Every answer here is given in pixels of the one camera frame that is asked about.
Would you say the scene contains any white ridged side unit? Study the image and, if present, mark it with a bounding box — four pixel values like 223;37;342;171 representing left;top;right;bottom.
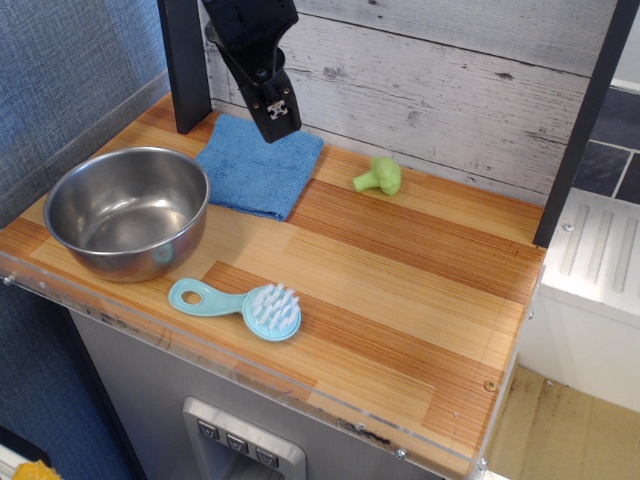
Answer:
518;189;639;411

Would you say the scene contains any blue towel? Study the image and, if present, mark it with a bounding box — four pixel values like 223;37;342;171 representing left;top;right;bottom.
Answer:
196;114;324;221

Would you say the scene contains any yellow object at corner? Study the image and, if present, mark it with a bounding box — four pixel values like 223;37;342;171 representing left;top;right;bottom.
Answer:
12;462;62;480

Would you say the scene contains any green toy broccoli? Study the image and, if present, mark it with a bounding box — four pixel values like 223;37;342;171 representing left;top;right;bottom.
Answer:
353;156;402;195

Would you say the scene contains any silver dispenser button panel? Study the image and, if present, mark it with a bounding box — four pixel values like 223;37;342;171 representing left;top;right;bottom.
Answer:
182;397;307;479

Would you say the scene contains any light blue scrub brush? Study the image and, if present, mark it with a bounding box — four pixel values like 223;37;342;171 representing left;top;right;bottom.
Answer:
168;278;302;342

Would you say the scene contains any stainless steel bowl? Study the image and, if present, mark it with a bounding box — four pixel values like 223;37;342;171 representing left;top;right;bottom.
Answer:
44;146;210;283

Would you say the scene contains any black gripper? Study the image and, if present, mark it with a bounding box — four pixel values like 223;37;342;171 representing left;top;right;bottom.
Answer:
203;0;302;143

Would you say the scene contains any dark frame post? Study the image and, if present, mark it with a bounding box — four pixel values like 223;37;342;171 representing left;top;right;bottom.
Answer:
533;0;639;248
157;0;212;134

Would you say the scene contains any dark right frame post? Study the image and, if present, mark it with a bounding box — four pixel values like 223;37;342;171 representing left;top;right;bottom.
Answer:
533;0;639;248

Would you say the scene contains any dark left frame post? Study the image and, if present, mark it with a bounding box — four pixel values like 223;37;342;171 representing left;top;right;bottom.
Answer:
157;0;212;134

